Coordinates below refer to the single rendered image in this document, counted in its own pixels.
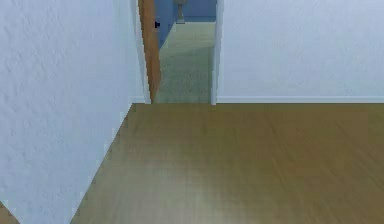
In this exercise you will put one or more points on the brown wooden room door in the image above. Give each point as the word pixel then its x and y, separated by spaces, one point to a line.
pixel 150 50

